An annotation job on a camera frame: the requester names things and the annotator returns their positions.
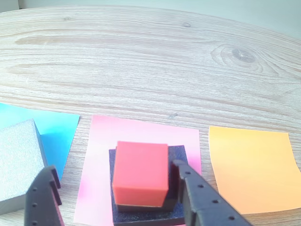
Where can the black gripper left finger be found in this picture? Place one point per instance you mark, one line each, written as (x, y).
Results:
(41, 200)

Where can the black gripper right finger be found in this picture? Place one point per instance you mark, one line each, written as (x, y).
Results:
(202, 202)

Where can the large black block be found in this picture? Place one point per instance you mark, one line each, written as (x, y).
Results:
(18, 160)

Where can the medium black block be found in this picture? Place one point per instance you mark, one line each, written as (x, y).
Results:
(141, 216)

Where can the small red cube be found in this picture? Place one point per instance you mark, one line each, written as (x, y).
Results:
(141, 169)

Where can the orange paper sheet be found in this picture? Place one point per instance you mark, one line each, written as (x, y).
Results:
(254, 169)

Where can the blue paper sheet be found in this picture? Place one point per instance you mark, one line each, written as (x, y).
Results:
(58, 131)

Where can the pink paper sheet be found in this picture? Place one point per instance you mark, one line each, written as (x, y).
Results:
(98, 141)

